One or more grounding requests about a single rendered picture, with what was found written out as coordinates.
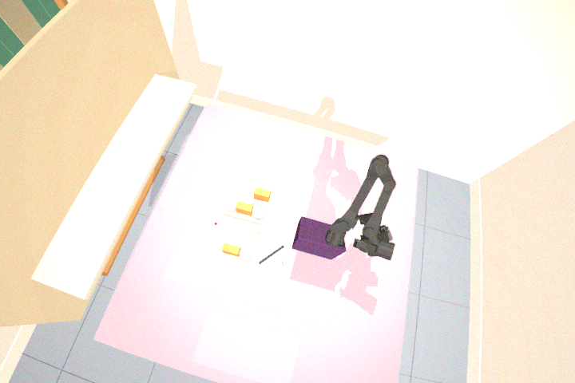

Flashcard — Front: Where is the yellow rectangular block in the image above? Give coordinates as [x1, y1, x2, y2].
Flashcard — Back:
[254, 188, 271, 202]

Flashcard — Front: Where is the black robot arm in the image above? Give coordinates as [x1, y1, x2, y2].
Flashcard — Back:
[326, 155, 396, 261]

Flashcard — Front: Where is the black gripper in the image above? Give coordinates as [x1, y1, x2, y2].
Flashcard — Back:
[359, 213, 377, 258]

